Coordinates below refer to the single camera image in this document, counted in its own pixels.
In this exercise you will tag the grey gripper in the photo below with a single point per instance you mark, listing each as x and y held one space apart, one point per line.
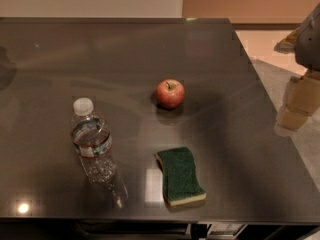
310 47

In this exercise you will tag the red apple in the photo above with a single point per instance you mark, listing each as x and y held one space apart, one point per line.
170 93

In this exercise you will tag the clear plastic water bottle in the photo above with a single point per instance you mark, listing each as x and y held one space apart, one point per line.
92 141

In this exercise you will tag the green and yellow sponge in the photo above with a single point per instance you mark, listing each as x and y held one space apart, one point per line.
180 183

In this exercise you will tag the papers under table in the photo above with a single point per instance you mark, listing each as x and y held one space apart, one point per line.
225 230

